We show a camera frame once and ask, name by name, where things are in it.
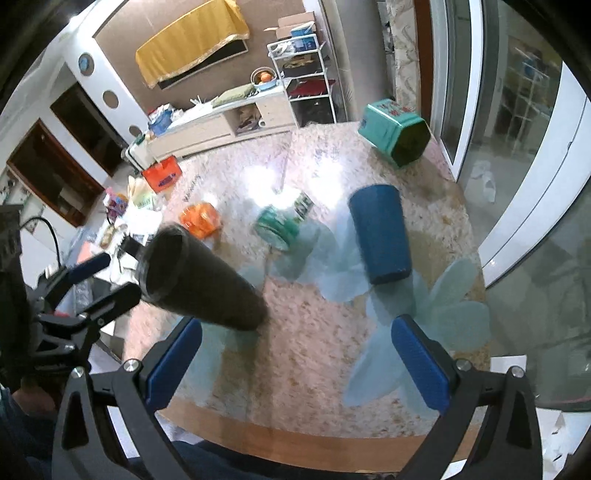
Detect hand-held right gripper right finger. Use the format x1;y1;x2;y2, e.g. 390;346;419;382
390;315;543;480

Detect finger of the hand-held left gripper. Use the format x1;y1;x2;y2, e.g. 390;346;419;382
39;282;143;334
34;253;112;302

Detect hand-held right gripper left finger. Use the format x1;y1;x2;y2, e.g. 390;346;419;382
52;316;204;480

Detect black cup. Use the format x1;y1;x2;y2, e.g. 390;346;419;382
139;224;269;332

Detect blue cup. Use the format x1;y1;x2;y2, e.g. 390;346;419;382
348;184;414;286

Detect pile of colourful packets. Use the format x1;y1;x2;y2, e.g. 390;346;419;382
98;182;163;247

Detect orange snack packet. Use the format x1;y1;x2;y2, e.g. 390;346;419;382
179;202;223;240

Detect orange plastic bag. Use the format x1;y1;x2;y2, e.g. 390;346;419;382
141;156;182;193

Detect blue and white bag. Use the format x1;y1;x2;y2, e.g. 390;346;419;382
148;105;175;137

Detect green and white can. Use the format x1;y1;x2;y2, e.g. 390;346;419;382
255;189;315;252

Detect white television cabinet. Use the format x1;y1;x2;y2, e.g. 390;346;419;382
126;85;301;163

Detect white slippers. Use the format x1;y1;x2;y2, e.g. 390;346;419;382
470;161;498;204

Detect green cushion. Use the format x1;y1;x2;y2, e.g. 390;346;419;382
216;84;258;108

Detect teal hexagonal tin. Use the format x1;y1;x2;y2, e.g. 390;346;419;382
358;98;431;168

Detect black television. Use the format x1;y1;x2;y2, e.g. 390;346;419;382
157;39;249;91

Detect yellow cloth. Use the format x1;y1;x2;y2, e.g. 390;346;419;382
135;0;250;89

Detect bowl of fruit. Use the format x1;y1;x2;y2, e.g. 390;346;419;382
250;68;278;94

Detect patterned curtain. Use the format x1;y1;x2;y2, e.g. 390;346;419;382
384;0;424;118

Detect cardboard box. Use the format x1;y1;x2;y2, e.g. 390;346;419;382
263;13;319;41

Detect black cable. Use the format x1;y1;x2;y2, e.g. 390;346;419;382
18;216;63;271

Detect white sliding door frame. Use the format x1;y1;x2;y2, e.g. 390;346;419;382
429;0;591;289

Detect white wire shelf rack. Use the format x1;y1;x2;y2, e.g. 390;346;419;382
266;37;341;128

